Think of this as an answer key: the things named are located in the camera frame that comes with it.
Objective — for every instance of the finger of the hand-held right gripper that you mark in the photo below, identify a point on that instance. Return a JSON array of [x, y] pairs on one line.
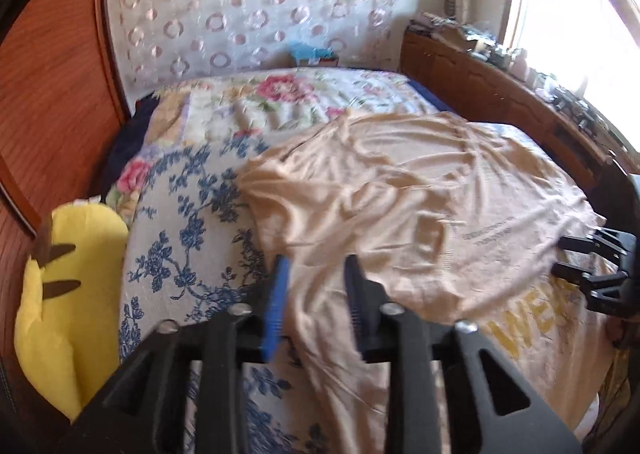
[[575, 275], [580, 245]]

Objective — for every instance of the beige t-shirt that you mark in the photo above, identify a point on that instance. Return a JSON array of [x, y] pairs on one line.
[[400, 194]]

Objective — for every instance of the pink floral quilt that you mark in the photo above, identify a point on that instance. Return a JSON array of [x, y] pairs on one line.
[[280, 89]]

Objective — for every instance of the wooden headboard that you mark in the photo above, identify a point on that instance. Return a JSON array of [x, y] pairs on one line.
[[50, 84]]

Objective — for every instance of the dark blue cloth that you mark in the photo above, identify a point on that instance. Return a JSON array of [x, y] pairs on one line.
[[130, 144]]

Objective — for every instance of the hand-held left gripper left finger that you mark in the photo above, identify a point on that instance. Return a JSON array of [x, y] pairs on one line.
[[276, 314]]

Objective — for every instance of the yellow plush toy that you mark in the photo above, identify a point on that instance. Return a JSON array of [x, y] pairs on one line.
[[70, 324]]

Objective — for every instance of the window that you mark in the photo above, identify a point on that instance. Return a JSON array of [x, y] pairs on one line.
[[575, 9]]

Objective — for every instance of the blue tissue box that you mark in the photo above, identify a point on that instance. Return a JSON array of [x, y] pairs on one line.
[[312, 55]]

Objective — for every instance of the wooden cabinet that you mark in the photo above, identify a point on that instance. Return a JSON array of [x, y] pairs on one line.
[[480, 89]]

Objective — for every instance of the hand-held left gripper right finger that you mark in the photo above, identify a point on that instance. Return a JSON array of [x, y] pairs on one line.
[[356, 304]]

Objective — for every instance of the grey wall fixture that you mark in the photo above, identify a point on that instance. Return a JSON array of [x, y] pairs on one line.
[[450, 5]]

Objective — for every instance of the blue floral blanket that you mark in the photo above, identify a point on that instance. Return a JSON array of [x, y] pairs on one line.
[[190, 234]]

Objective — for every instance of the blue bed sheet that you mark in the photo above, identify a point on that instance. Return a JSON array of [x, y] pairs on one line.
[[429, 95]]

